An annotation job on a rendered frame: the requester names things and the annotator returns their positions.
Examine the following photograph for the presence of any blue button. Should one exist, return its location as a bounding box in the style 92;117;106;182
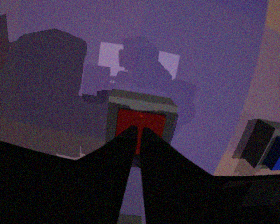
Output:
242;119;280;171

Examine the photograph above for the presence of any red button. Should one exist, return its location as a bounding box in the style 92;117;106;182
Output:
104;89;179;159

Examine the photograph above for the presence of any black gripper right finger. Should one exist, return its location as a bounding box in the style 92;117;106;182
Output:
139;128;280;224

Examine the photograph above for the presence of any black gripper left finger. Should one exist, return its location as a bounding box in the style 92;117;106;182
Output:
0;125;137;224

